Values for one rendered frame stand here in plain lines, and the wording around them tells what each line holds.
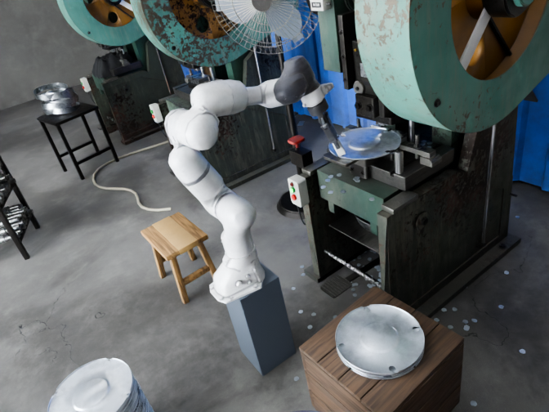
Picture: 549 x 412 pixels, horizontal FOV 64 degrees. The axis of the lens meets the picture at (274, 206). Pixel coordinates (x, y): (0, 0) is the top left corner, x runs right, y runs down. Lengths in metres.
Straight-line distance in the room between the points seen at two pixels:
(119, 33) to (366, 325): 3.55
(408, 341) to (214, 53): 2.02
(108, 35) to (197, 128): 3.17
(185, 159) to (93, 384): 0.87
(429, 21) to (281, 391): 1.45
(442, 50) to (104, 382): 1.51
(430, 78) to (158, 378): 1.65
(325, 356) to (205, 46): 1.95
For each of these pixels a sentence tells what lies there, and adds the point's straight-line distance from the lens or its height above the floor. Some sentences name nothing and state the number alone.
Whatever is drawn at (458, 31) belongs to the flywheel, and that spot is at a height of 1.24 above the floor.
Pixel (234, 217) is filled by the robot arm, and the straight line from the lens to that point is 1.46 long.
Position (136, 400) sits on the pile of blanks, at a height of 0.28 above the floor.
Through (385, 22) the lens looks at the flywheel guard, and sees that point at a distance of 1.22.
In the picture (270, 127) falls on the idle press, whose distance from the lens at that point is 3.39.
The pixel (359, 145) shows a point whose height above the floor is 0.79.
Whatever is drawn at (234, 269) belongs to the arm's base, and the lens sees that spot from 1.66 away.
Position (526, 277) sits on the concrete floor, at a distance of 2.41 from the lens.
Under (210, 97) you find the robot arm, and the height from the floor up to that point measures 1.19.
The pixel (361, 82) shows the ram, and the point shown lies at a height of 1.02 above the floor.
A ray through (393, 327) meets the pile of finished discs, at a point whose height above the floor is 0.38.
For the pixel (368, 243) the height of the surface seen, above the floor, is 0.31.
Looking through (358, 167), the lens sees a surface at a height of 0.70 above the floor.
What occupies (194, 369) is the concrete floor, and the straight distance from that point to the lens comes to 2.13.
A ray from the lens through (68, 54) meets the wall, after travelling 8.00.
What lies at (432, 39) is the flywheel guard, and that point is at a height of 1.27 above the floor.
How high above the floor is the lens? 1.58
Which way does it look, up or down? 32 degrees down
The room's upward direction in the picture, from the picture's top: 12 degrees counter-clockwise
